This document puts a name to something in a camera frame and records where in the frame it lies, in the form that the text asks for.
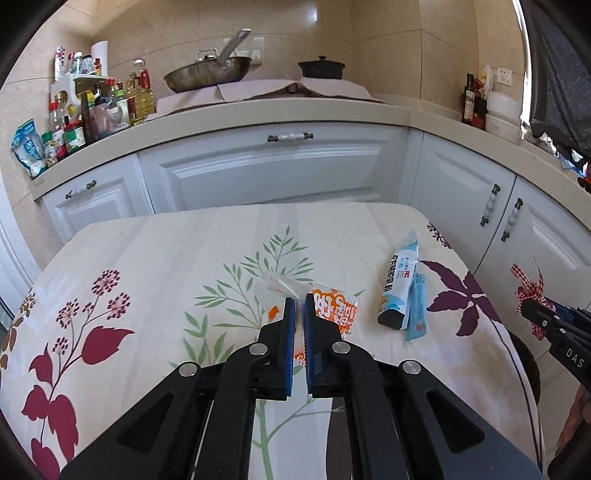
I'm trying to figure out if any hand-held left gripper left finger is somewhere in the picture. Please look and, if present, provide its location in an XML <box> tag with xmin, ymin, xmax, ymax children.
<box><xmin>59</xmin><ymin>296</ymin><xmax>298</xmax><ymax>480</ymax></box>

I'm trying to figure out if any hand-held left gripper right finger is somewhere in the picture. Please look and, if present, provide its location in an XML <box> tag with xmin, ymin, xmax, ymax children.
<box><xmin>302</xmin><ymin>293</ymin><xmax>543</xmax><ymax>480</ymax></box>

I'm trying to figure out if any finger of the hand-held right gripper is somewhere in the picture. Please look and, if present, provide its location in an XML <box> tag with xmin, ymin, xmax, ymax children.
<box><xmin>521</xmin><ymin>299</ymin><xmax>566</xmax><ymax>344</ymax></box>
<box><xmin>544</xmin><ymin>298</ymin><xmax>591</xmax><ymax>326</ymax></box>

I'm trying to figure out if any red checkered ribbon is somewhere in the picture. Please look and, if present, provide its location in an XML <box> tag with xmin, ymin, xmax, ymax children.
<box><xmin>510</xmin><ymin>256</ymin><xmax>550</xmax><ymax>342</ymax></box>

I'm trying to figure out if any orange snack wrapper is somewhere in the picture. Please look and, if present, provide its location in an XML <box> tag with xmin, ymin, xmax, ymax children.
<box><xmin>267</xmin><ymin>285</ymin><xmax>361</xmax><ymax>337</ymax></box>

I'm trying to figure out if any black round waste bin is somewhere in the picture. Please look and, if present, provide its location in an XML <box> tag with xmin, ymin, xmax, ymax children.
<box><xmin>508</xmin><ymin>330</ymin><xmax>542</xmax><ymax>407</ymax></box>

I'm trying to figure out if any person's right hand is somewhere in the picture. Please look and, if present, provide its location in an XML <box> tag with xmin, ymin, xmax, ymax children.
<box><xmin>556</xmin><ymin>384</ymin><xmax>591</xmax><ymax>460</ymax></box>

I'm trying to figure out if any clear plastic wrapper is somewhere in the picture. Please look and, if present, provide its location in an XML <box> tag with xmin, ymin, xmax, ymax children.
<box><xmin>256</xmin><ymin>272</ymin><xmax>311</xmax><ymax>298</ymax></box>

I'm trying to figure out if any white cabinet door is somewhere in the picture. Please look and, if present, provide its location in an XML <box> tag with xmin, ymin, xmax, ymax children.
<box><xmin>473</xmin><ymin>175</ymin><xmax>591</xmax><ymax>333</ymax></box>
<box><xmin>409</xmin><ymin>131</ymin><xmax>518</xmax><ymax>278</ymax></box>

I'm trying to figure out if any blue and white tube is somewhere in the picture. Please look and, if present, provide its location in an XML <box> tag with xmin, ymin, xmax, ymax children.
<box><xmin>376</xmin><ymin>228</ymin><xmax>422</xmax><ymax>329</ymax></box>

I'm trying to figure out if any light blue narrow sachet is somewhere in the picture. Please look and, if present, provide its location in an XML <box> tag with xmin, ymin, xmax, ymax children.
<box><xmin>404</xmin><ymin>272</ymin><xmax>428</xmax><ymax>342</ymax></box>

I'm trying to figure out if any floral tablecloth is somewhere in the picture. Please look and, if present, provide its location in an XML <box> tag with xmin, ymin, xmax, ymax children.
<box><xmin>0</xmin><ymin>202</ymin><xmax>546</xmax><ymax>480</ymax></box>

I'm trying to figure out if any wide white cabinet front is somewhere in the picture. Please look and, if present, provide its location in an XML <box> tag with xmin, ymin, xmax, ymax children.
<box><xmin>137</xmin><ymin>122</ymin><xmax>411</xmax><ymax>217</ymax></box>

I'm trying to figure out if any white lidded bowl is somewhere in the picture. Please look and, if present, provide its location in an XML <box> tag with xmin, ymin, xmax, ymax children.
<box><xmin>485</xmin><ymin>91</ymin><xmax>525</xmax><ymax>137</ymax></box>

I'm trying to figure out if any dark grey cloth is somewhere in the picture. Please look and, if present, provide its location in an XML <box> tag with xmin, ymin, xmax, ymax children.
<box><xmin>519</xmin><ymin>0</ymin><xmax>591</xmax><ymax>155</ymax></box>

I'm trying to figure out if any beige stone countertop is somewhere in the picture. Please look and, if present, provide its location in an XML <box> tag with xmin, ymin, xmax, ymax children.
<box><xmin>28</xmin><ymin>95</ymin><xmax>591</xmax><ymax>204</ymax></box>

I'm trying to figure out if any dark glass bottle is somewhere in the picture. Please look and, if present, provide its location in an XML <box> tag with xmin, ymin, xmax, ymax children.
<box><xmin>463</xmin><ymin>74</ymin><xmax>476</xmax><ymax>123</ymax></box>

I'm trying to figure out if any small white drawer front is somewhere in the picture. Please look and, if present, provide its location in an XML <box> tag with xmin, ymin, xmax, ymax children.
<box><xmin>41</xmin><ymin>154</ymin><xmax>155</xmax><ymax>238</ymax></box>

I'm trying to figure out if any pink stove cover cloth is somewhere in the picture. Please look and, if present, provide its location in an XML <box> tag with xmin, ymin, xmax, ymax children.
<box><xmin>156</xmin><ymin>78</ymin><xmax>384</xmax><ymax>116</ymax></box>

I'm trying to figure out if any black lidded pot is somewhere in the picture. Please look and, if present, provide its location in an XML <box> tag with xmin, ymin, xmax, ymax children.
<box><xmin>298</xmin><ymin>55</ymin><xmax>347</xmax><ymax>80</ymax></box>

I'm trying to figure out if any metal wok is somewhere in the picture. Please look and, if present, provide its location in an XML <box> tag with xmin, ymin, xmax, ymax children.
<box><xmin>163</xmin><ymin>28</ymin><xmax>254</xmax><ymax>94</ymax></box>

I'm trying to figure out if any cluster of condiment bottles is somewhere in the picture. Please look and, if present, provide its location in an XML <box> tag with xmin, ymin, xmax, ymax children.
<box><xmin>41</xmin><ymin>46</ymin><xmax>155</xmax><ymax>167</ymax></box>

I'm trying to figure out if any blue snack bag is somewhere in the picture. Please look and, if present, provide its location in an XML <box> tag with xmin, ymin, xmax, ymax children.
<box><xmin>11</xmin><ymin>119</ymin><xmax>49</xmax><ymax>180</ymax></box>

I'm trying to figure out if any white spice rack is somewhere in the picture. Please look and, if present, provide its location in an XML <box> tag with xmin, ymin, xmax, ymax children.
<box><xmin>51</xmin><ymin>74</ymin><xmax>112</xmax><ymax>100</ymax></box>

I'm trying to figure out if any white paper towel roll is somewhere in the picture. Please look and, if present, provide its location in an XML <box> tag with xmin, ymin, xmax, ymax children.
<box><xmin>90</xmin><ymin>40</ymin><xmax>109</xmax><ymax>77</ymax></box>

